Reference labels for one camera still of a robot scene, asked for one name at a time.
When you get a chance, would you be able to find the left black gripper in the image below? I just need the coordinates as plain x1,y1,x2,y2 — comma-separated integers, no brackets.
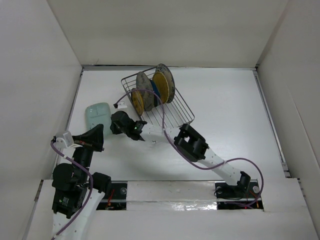
70,122,105,182

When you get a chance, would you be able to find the light green rectangular plate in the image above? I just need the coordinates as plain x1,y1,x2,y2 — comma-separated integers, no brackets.
84,102,112,138

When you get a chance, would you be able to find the gold and black plate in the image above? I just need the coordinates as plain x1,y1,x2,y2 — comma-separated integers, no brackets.
131,88,144,116

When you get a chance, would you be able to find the dark blue leaf dish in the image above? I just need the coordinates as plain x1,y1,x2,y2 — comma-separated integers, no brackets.
149,79,161,107

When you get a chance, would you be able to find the grey deer plate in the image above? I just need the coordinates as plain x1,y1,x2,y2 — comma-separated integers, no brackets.
136,71,155,112

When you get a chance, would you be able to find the round bamboo woven plate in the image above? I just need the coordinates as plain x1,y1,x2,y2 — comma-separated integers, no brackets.
152,71,169,104

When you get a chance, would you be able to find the blue floral round plate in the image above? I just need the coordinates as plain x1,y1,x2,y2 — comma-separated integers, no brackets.
155,63,176,103

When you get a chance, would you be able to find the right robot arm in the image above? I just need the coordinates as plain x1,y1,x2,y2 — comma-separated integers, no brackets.
110,111,251,197

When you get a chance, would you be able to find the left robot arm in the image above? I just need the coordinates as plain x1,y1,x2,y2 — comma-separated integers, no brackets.
50,124,112,240

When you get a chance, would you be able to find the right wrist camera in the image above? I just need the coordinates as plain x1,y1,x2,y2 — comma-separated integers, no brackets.
113,101,128,109

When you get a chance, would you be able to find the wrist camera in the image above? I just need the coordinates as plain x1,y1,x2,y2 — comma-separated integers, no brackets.
113,101,128,109
53,131,74,149

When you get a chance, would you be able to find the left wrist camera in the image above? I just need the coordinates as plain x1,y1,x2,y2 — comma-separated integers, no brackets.
53,131,74,149

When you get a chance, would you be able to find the grey wire dish rack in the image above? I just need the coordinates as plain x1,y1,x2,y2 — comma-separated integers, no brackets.
121,66,195,127

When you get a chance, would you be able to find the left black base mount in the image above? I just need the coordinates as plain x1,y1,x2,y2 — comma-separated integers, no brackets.
97,181,128,211

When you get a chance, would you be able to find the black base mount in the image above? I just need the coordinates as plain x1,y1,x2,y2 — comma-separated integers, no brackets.
213,181,264,210
97,181,128,211

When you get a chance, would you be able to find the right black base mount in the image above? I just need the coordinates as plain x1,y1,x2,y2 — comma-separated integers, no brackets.
213,181,264,210

